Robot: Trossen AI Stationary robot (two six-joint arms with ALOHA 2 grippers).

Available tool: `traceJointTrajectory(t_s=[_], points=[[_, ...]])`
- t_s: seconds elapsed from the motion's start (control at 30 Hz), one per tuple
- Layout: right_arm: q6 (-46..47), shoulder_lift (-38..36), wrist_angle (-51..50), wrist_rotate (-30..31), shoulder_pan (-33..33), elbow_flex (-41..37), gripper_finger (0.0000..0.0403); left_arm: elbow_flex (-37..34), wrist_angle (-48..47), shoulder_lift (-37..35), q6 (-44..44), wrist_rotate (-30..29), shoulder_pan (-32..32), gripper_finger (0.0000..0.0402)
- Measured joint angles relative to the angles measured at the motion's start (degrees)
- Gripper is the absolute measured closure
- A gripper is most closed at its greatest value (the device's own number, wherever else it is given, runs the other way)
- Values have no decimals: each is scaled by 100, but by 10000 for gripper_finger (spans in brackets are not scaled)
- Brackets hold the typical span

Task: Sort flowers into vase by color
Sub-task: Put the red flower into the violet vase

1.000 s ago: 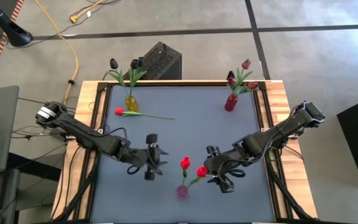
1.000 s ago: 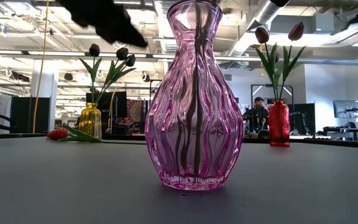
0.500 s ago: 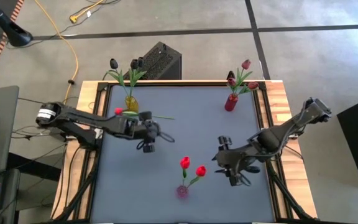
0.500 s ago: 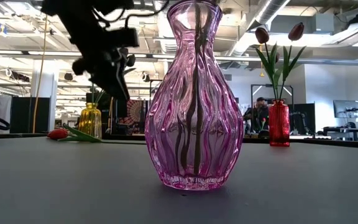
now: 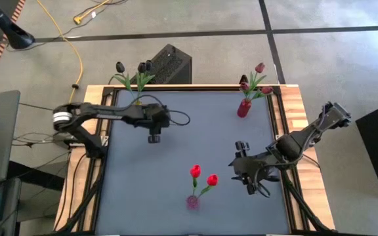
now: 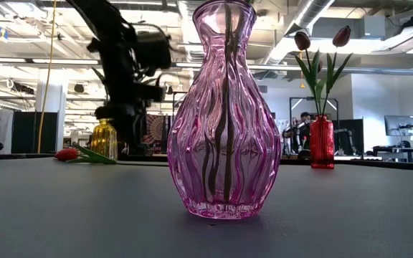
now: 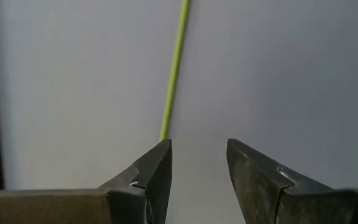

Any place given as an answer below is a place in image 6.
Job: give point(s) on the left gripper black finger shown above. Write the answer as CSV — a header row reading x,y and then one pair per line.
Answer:
x,y
141,129
125,138

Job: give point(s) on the dark red artificial tulip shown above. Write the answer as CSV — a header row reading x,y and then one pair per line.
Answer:
x,y
342,36
320,67
302,40

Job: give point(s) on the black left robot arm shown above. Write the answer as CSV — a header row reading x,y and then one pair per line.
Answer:
x,y
102,21

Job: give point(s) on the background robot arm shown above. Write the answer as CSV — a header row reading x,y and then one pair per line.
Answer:
x,y
350,139

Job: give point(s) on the yellow glass vase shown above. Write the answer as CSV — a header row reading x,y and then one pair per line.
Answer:
x,y
104,141

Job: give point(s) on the pink ribbed glass vase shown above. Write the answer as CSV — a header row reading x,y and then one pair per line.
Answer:
x,y
256,143

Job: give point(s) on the red glass vase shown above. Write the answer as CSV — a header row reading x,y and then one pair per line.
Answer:
x,y
322,143

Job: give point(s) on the grey table mat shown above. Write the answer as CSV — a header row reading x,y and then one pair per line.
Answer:
x,y
84,215

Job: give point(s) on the black partition panel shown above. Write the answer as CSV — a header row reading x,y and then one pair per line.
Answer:
x,y
25,132

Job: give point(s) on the person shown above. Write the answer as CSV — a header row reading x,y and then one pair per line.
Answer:
x,y
304,134

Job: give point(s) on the black office desk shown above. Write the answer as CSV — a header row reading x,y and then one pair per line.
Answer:
x,y
393,148

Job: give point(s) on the computer monitor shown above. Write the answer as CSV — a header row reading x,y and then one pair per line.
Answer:
x,y
400,125

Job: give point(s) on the patterned wall tapestry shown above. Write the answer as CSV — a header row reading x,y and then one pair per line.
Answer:
x,y
158,129

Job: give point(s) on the black metal frame rack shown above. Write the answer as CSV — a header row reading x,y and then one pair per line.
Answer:
x,y
314,97

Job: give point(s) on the silver ventilation duct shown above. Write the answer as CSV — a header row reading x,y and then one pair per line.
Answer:
x,y
310,16

